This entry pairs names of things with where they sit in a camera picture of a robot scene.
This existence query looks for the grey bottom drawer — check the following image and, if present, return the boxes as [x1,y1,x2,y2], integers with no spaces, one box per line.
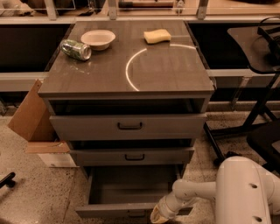
[76,164,182,218]

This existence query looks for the grey drawer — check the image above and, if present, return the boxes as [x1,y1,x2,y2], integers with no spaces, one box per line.
[76,164,182,218]
[50,114,207,141]
[70,147,194,166]

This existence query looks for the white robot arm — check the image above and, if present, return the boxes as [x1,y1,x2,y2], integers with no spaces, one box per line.
[150,156,280,224]

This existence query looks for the grey middle drawer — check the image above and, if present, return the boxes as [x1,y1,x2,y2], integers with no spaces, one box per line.
[70,147,194,166]

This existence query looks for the grey top drawer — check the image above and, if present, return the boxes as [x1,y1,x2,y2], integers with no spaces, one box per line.
[50,114,207,141]

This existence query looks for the grey drawer cabinet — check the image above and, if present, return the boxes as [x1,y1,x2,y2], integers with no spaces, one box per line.
[38,19,216,182]

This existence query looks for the black office chair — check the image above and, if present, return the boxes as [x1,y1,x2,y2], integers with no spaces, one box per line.
[229,119,280,173]

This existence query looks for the black chair caster left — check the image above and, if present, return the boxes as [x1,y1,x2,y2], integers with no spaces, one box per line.
[0,172,16,188]

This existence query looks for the brown cardboard box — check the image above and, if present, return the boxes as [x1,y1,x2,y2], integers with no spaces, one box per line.
[8,80,76,168]

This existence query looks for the yellow sponge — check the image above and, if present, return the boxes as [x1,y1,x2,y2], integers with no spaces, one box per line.
[143,29,172,44]

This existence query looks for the white bowl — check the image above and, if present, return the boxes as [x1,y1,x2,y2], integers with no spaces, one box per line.
[80,30,116,51]

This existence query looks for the black side table stand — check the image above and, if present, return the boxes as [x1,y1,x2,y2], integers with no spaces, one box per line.
[204,17,280,165]

